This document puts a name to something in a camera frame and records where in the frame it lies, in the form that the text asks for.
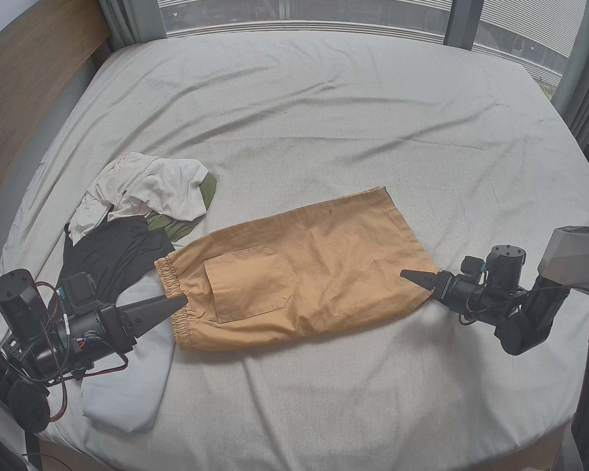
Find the black garment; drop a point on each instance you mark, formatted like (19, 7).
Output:
(118, 253)

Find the white garment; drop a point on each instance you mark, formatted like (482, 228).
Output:
(152, 184)

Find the pale blue garment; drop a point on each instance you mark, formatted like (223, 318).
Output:
(127, 390)

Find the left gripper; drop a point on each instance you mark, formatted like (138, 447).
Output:
(100, 331)

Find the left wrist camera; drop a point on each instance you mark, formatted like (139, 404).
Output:
(78, 290)

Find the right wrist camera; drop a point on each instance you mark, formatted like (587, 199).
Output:
(472, 268)

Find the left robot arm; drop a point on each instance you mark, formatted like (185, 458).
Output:
(17, 307)

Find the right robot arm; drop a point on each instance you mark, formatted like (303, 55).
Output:
(508, 268)

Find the tan shorts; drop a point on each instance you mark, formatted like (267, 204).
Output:
(324, 273)

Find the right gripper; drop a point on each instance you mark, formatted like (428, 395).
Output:
(461, 292)

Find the green garment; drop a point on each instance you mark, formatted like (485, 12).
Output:
(169, 226)

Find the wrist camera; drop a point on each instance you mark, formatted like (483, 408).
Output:
(78, 290)
(472, 268)

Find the bed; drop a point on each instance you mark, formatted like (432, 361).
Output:
(324, 91)

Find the grey-green curtain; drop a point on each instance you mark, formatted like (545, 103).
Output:
(586, 66)
(127, 8)

